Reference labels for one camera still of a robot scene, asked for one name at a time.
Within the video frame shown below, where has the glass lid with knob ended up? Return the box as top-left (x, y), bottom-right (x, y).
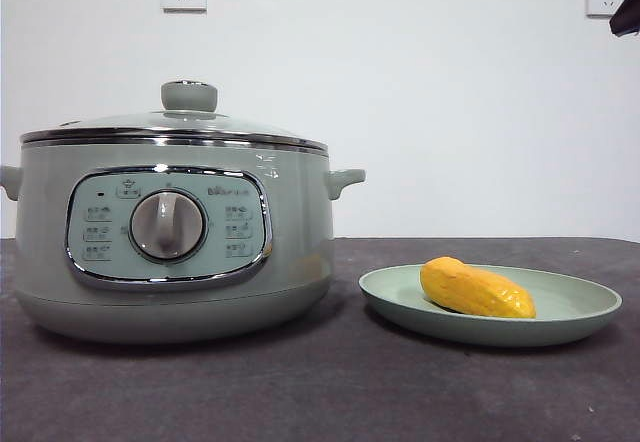
top-left (19, 79), bottom-right (329, 156)

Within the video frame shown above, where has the silver round control dial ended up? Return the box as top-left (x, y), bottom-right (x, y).
top-left (129, 189), bottom-right (208, 264)

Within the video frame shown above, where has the pale green round plate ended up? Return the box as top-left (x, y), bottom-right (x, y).
top-left (357, 263), bottom-right (624, 348)

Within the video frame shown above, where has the yellow corn cob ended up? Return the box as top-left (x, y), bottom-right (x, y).
top-left (419, 256), bottom-right (538, 320)

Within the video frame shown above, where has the pale green electric steamer pot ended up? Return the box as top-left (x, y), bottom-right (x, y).
top-left (0, 137), bottom-right (367, 347)

